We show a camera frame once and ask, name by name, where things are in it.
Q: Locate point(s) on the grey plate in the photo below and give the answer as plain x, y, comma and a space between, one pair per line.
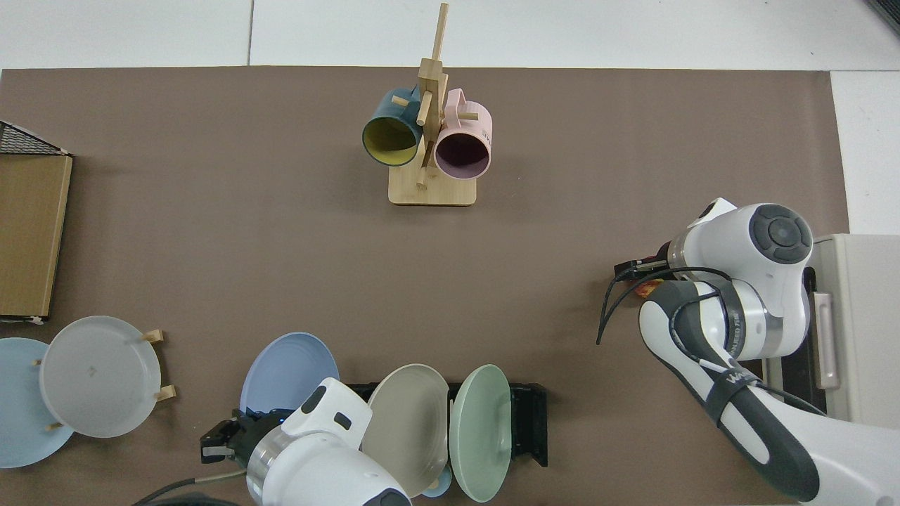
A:
98, 376

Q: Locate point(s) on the beige plate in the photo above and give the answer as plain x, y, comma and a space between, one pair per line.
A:
408, 422

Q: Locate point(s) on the light blue plate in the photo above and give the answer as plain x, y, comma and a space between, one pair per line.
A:
21, 414

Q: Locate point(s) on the dark blue mug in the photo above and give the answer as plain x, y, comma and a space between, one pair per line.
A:
390, 137

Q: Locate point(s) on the red yellow apple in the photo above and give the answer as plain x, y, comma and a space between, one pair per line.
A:
647, 287

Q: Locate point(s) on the pale toaster oven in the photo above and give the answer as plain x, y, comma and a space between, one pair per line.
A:
861, 316

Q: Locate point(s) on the black dish rack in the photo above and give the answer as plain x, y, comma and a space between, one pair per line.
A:
527, 422

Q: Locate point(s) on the small light blue round thing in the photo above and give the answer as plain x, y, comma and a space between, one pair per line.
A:
439, 486

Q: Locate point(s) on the dark grey flat object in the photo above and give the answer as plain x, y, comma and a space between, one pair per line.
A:
887, 13

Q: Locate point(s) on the periwinkle blue plate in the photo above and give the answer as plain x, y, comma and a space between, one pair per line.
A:
288, 369

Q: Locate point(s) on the wooden cup stand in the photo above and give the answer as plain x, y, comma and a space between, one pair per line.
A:
430, 190

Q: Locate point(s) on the pink mug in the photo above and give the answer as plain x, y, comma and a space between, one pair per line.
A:
464, 144

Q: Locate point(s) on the brown table cloth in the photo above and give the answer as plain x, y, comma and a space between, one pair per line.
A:
281, 267

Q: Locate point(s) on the wooden plate rack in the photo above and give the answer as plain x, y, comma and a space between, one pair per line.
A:
166, 393

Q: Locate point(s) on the pale green plate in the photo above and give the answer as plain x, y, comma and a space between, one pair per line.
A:
481, 436

